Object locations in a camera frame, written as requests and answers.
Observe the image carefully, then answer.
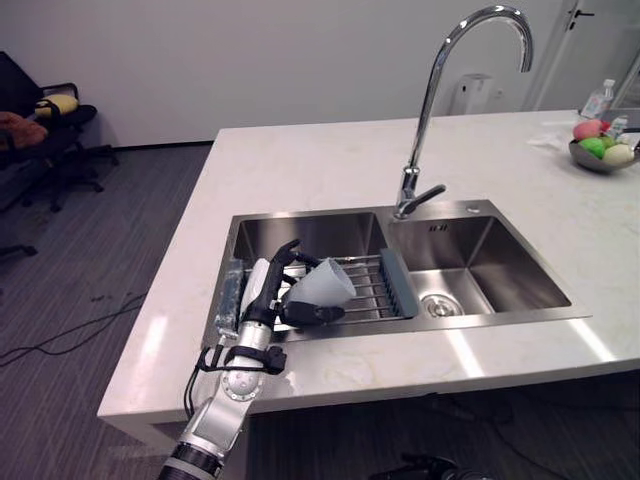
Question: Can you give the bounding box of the yellow cushion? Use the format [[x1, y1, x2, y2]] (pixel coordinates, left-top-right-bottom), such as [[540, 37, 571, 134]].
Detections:
[[33, 93, 80, 119]]

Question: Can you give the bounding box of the clear plastic water bottle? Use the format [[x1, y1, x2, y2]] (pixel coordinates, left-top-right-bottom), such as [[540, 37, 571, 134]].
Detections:
[[579, 78, 616, 120]]

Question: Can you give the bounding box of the orange brown cushion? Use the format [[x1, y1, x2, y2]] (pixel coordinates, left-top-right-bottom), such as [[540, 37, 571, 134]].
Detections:
[[0, 110, 49, 151]]

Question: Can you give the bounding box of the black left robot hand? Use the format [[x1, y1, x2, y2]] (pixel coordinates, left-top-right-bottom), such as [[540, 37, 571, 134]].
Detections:
[[239, 238, 346, 331]]

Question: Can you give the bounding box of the translucent white plastic cup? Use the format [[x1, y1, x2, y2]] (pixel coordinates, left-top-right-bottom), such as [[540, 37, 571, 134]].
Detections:
[[285, 257, 358, 307]]

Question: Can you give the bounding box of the metal sink drying rack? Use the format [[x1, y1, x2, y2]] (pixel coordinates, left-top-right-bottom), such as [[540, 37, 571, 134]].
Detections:
[[214, 247, 419, 337]]

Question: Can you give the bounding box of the stainless steel double sink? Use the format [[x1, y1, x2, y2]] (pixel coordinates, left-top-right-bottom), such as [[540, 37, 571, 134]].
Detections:
[[200, 198, 594, 351]]

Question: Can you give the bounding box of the white door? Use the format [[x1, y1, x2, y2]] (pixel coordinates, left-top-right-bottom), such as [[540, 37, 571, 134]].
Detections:
[[524, 0, 640, 113]]

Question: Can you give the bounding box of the round metal sink drain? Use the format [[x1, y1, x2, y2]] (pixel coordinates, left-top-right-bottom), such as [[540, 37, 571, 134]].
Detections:
[[420, 292, 461, 317]]

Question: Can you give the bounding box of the white wall dispenser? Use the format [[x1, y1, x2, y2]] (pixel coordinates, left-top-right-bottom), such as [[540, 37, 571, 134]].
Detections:
[[452, 72, 494, 117]]

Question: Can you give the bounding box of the grey metal fruit bowl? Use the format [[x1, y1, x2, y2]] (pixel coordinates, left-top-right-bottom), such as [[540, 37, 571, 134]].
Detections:
[[567, 139, 640, 175]]

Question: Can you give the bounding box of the chrome gooseneck faucet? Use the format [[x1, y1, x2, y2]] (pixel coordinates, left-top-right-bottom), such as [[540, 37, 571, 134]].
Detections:
[[392, 4, 535, 221]]

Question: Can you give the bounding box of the green apple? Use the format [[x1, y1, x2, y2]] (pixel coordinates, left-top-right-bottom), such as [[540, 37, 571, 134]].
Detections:
[[578, 136, 617, 160]]

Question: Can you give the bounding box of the black office chair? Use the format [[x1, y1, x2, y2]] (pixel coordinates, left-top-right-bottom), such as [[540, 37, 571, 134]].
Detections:
[[0, 50, 121, 213]]

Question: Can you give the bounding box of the black floor cable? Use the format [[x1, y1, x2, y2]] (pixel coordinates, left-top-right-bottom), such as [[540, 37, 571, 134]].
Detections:
[[0, 291, 149, 368]]

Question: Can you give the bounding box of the pink apple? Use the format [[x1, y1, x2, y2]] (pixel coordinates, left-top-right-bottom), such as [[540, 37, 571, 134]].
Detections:
[[572, 118, 607, 142]]

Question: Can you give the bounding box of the pale yellow fruit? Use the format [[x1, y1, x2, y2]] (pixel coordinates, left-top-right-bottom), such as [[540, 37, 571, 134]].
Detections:
[[602, 143, 637, 166]]

